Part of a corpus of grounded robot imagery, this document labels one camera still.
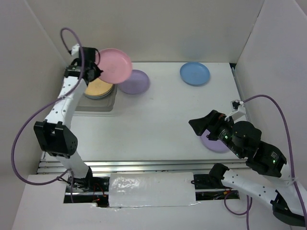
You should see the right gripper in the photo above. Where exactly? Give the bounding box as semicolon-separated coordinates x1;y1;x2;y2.
187;108;244;157

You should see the pink plate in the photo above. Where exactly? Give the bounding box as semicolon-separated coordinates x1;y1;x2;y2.
97;48;133;84

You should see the purple plate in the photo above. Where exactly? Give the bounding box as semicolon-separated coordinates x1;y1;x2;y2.
200;130;229;153
118;69;150;94

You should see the orange plate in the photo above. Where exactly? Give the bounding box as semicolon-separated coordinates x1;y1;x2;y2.
84;78;113;97

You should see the cream plate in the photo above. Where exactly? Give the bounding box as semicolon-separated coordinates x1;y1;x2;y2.
84;92;112;100

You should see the blue plate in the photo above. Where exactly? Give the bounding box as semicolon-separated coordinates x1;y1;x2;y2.
179;62;211;86

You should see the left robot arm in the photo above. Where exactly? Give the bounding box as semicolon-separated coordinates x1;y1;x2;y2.
34;47;102;191

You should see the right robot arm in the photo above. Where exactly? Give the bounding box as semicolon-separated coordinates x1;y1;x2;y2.
189;110;307;227

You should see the clear plastic bin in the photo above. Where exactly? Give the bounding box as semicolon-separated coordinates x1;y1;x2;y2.
75;85;117;112

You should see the white front cover panel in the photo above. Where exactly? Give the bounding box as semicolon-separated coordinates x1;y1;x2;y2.
108;172;197;207

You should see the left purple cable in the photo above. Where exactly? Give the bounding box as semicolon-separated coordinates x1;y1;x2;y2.
11;27;84;204

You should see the purple cable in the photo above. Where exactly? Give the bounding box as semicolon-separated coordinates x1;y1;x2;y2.
224;94;303;230
11;27;84;204

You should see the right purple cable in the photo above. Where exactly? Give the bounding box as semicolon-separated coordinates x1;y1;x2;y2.
224;94;303;230

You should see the aluminium rail frame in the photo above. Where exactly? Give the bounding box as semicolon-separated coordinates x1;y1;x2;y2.
37;152;248;173

